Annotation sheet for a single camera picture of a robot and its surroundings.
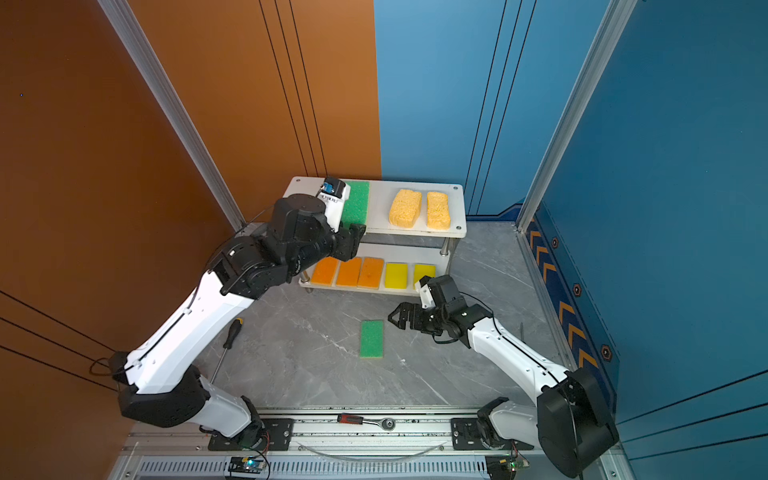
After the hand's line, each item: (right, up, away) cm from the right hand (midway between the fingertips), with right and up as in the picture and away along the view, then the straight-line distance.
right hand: (400, 321), depth 81 cm
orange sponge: (-9, +12, +16) cm, 22 cm away
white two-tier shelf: (+2, +25, -9) cm, 26 cm away
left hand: (-10, +26, -19) cm, 33 cm away
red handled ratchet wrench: (-4, -24, -8) cm, 25 cm away
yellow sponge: (-1, +11, +16) cm, 20 cm away
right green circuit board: (+24, -32, -11) cm, 42 cm away
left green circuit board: (-39, -32, -10) cm, 51 cm away
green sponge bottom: (-8, -7, +8) cm, 13 cm away
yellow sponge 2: (+7, +13, +16) cm, 22 cm away
